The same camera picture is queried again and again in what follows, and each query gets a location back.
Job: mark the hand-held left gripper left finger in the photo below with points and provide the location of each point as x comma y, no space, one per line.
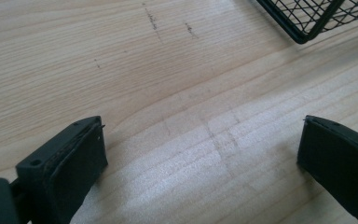
65,168

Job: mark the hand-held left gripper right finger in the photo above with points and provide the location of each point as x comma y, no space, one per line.
341,165

